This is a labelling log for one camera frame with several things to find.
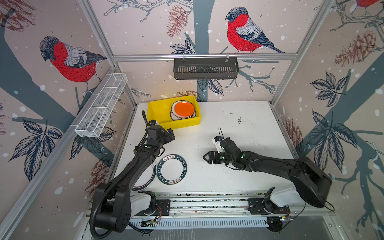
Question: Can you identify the aluminium frame crossbar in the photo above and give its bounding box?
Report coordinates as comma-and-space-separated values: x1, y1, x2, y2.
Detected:
113, 53, 298, 63

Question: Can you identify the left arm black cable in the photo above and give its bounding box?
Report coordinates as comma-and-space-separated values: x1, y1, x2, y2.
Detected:
125, 218, 158, 235

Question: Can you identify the white plate green lettered rim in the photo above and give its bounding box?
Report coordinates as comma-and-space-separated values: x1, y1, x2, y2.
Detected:
157, 155, 188, 185

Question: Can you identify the white plate green red rim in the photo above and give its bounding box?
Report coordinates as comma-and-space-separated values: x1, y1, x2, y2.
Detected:
132, 165, 157, 191

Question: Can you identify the orange plate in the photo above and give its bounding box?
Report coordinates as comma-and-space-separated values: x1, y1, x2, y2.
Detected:
171, 101, 195, 119

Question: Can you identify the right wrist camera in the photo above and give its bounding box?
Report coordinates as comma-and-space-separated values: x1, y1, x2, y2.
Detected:
212, 136, 223, 153

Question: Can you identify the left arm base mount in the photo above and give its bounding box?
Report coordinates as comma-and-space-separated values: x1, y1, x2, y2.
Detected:
137, 200, 171, 217

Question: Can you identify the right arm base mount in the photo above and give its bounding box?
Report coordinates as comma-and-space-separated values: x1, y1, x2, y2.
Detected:
248, 187, 291, 216

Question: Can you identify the black hanging basket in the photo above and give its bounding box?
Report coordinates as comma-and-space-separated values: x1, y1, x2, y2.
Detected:
174, 58, 239, 80

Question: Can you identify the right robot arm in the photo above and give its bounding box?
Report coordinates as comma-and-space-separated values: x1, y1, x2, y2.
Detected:
203, 136, 332, 208

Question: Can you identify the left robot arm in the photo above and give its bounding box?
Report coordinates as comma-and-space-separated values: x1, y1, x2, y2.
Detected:
90, 125, 175, 239

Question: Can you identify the white wire mesh basket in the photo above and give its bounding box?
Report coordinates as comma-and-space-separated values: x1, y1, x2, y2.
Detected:
75, 73, 128, 138

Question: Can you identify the white plate black clover pattern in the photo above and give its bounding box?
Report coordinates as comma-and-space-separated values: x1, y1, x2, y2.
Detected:
170, 111, 196, 121

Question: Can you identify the yellow plastic bin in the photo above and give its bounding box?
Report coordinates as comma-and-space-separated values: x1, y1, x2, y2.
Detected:
147, 96, 202, 130

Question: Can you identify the aluminium rail base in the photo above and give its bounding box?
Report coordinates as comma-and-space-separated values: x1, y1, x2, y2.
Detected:
130, 193, 334, 232

